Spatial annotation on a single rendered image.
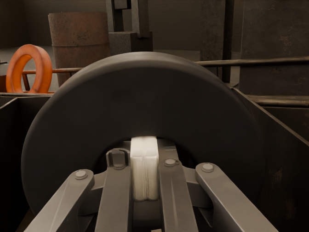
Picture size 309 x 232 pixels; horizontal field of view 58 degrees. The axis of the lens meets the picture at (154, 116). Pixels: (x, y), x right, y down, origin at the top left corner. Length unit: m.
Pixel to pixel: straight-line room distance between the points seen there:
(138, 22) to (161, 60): 5.40
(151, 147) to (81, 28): 2.68
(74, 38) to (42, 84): 2.02
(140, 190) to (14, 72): 0.83
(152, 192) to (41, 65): 0.71
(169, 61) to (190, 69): 0.01
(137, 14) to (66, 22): 2.87
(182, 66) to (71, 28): 2.68
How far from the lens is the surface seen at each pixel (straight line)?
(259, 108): 0.28
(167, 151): 0.17
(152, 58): 0.16
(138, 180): 0.15
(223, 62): 0.54
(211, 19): 3.18
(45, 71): 0.83
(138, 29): 5.56
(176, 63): 0.15
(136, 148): 0.15
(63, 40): 2.88
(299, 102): 0.44
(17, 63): 0.95
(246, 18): 0.54
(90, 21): 2.84
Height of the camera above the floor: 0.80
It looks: 19 degrees down
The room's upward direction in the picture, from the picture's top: 2 degrees counter-clockwise
